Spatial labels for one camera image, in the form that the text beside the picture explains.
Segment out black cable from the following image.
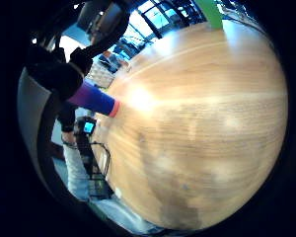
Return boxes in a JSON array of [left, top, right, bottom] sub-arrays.
[[90, 141, 112, 181]]

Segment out dark-framed window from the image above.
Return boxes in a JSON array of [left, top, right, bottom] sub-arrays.
[[129, 0, 205, 40]]

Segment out purple blue tube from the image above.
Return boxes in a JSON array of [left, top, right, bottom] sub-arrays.
[[66, 80, 121, 119]]

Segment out black camera with lit screen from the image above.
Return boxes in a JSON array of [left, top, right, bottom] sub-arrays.
[[76, 116, 98, 136]]

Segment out black tripod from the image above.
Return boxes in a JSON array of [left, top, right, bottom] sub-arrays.
[[76, 132, 114, 199]]

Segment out cluttered background desks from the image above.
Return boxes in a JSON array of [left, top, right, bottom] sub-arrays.
[[87, 38, 146, 89]]

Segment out green upright panel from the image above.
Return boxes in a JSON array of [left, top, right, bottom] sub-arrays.
[[194, 0, 225, 30]]

